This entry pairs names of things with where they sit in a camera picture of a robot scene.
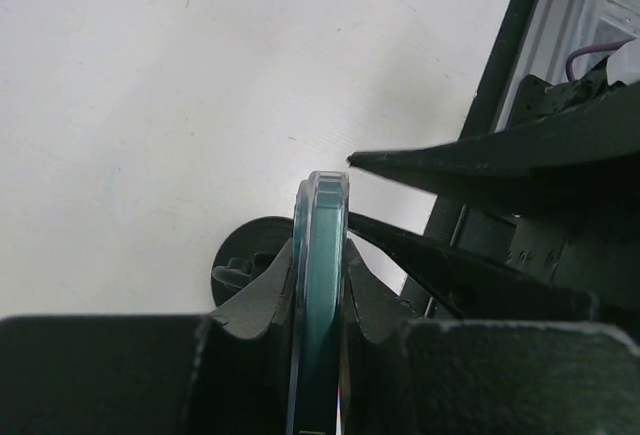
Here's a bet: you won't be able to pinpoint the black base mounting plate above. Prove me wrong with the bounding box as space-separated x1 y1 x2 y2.
423 0 536 263

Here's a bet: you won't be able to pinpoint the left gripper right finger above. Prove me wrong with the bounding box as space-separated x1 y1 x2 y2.
341 243 639 434

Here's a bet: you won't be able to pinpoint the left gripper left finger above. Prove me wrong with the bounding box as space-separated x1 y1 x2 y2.
1 244 294 434

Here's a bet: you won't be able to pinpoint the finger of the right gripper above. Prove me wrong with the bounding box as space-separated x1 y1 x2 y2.
347 84 639 215
348 212 600 320

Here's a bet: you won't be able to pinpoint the aluminium front rail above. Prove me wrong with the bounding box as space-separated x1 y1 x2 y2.
493 0 639 131

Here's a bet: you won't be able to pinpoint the black phone stand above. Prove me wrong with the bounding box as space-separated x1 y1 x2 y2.
210 216 294 307

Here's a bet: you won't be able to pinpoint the black smartphone clear case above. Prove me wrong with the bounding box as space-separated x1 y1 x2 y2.
286 171 349 434

